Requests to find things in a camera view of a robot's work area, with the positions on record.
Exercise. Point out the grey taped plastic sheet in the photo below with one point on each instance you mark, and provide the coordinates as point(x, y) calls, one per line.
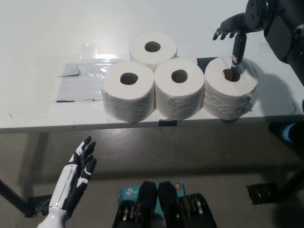
point(78, 88)

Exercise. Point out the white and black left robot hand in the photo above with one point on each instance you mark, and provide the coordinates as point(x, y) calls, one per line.
point(64, 187)

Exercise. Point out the black floor tape patch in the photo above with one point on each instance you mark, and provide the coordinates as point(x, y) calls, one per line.
point(261, 193)
point(38, 204)

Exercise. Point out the white toilet paper roll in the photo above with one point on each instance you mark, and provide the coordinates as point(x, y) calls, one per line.
point(137, 51)
point(128, 102)
point(225, 102)
point(178, 102)

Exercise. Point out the black tape strip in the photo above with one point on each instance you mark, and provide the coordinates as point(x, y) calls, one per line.
point(167, 122)

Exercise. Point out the blue and black table bracket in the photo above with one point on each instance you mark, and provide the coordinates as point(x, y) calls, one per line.
point(288, 133)

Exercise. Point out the black table leg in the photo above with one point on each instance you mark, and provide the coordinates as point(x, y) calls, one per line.
point(293, 183)
point(12, 194)

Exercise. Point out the teal tp-link box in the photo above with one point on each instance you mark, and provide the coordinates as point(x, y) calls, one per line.
point(128, 192)

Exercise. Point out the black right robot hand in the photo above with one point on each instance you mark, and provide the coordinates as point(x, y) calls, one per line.
point(256, 16)

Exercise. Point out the black square tape patch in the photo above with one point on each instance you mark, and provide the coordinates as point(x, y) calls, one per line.
point(202, 62)

